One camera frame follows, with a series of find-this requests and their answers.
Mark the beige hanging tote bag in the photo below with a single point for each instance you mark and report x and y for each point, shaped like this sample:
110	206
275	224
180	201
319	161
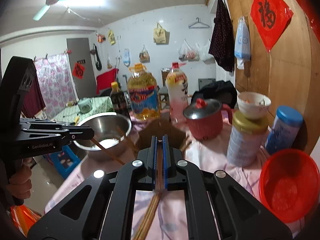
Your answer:
159	35

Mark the white pink drink bottle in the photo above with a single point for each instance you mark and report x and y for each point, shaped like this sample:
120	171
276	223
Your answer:
177	85

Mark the green patterned side table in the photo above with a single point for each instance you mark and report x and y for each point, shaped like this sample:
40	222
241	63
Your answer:
73	114

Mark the blue plastic stool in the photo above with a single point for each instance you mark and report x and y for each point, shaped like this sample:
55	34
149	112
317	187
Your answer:
64	161

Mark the chopstick with red print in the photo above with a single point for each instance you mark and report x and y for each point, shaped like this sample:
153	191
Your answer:
159	181

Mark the blue white hanging bag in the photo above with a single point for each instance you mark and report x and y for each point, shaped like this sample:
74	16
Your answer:
242	49

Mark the orange red gift bag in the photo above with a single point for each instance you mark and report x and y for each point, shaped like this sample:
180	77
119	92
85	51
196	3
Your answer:
24	218

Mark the cooking oil bottle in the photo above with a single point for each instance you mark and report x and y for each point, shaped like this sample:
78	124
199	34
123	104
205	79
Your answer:
143	91

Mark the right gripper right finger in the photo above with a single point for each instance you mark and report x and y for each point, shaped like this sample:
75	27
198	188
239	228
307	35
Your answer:
217	206

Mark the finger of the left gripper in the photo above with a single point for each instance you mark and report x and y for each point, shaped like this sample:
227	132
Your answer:
71	133

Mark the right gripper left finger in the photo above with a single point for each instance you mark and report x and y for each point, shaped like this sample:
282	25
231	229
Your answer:
101	207

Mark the milk powder tin gold lid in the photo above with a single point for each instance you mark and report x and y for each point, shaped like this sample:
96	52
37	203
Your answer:
245	139

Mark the wire clothes hanger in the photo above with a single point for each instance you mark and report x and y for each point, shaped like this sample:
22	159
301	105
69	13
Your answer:
198	24

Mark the red electric pot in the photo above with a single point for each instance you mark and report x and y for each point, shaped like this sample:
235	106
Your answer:
204	118

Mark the blue lidded canister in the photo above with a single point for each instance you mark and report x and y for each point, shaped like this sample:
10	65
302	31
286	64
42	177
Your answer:
284	130

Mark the dark soy sauce bottle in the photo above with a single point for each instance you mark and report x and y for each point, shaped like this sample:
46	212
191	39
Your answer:
118	100

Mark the person's left hand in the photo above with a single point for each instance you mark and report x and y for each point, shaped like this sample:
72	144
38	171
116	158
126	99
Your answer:
20	183

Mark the dark red hanging cloth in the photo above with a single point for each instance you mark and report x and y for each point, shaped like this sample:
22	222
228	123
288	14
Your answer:
33	100

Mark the small red fu paper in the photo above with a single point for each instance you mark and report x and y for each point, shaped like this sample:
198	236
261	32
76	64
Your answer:
78	70

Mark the stainless steel bowl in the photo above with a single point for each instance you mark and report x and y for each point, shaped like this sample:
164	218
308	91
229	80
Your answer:
105	126

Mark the red plastic basket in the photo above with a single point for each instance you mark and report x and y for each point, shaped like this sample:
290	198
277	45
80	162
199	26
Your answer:
289	184

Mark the pink floral hanging sheet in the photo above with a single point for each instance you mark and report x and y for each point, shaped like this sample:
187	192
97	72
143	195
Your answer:
56	85

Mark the wooden chopstick in bundle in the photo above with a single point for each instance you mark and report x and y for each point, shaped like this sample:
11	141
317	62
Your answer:
147	220

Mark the wooden chopstick holder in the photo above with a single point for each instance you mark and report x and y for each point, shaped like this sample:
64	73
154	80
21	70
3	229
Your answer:
177	138

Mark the clear hanging plastic bag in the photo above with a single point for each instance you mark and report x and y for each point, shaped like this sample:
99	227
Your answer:
187	53

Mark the dark dotted hanging garment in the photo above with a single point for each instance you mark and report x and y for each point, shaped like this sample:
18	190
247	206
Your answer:
222	42

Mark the plain wooden chopstick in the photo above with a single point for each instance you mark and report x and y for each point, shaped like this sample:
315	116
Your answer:
111	155

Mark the red fu paper large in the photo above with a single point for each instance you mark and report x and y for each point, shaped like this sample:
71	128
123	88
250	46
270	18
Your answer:
271	18

